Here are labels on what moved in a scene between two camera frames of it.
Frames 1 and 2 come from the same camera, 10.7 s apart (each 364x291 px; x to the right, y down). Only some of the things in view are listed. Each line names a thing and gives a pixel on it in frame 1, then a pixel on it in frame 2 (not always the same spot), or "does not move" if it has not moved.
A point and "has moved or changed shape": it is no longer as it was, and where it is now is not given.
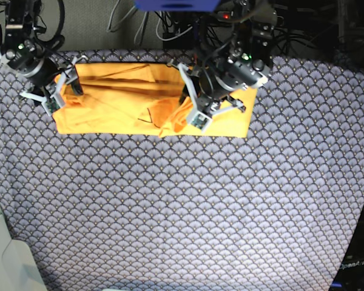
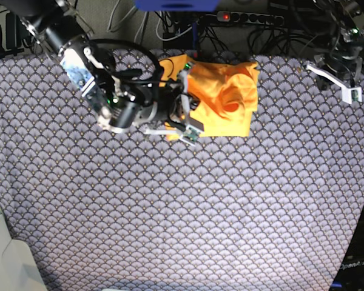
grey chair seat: [12, 264] does not move
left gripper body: [53, 100] → [182, 123]
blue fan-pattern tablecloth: [275, 211] does not move
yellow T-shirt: [143, 99] has moved or changed shape
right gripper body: [201, 116] → [343, 71]
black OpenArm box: [356, 270] does not move
